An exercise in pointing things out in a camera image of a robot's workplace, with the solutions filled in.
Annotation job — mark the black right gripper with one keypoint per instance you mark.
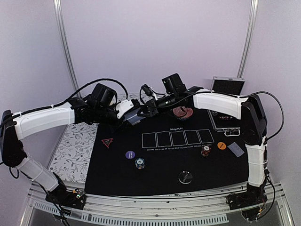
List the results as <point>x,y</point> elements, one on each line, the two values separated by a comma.
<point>153,108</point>

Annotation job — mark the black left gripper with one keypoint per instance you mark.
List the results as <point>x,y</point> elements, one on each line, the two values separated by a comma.
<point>116,125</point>

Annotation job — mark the blue playing card deck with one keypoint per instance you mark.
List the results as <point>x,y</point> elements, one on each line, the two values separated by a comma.
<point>132,117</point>

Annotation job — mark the purple small blind button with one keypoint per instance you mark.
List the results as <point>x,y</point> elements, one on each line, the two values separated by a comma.
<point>130,155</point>

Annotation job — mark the orange big blind button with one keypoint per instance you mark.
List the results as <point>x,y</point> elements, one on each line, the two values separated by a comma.
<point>221,145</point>

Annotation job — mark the stack of poker chips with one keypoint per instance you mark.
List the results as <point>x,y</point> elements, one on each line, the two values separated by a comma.
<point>140,163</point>

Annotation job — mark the face-down cards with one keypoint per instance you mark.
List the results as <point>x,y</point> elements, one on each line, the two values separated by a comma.
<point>236,149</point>

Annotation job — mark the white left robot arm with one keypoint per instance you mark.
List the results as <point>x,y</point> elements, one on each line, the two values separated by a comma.
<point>24,132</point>

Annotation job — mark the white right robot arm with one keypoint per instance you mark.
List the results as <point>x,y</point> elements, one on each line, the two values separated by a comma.
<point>248,109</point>

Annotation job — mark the red patterned bowl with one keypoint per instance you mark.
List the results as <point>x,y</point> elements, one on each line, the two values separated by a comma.
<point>182,113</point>

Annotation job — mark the triangular all in token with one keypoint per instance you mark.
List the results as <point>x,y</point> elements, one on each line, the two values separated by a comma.
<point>107,142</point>

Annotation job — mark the black poker mat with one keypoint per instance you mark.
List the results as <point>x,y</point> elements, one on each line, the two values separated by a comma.
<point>168,147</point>

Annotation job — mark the floral white tablecloth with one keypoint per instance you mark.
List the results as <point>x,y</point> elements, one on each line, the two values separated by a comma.
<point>71,158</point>

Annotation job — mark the aluminium poker chip case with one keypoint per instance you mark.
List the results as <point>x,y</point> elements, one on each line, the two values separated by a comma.
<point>224,115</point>

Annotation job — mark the black round dealer button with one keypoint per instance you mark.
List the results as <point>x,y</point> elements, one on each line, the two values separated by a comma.
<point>185,177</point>

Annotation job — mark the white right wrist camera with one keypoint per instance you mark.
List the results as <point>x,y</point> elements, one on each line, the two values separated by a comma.
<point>148,91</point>

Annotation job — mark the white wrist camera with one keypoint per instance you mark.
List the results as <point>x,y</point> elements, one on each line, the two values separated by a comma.
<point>148,91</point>
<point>123,107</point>

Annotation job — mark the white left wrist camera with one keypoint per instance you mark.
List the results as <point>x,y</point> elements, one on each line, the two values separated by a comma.
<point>123,107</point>

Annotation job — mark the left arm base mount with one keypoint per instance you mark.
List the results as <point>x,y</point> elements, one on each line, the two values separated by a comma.
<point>74,199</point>

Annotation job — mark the left aluminium frame post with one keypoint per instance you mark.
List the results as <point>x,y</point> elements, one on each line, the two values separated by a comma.
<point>65,46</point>

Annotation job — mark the aluminium frame post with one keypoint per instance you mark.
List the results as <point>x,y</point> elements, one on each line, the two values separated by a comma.
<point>248,39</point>
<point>65,46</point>

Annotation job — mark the aluminium front rail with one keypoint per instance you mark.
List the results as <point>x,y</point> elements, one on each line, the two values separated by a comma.
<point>200,208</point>

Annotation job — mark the right aluminium frame post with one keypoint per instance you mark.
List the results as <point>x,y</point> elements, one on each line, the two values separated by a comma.
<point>248,39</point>

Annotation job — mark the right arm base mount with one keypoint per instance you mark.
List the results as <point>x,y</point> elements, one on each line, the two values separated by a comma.
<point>252,196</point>

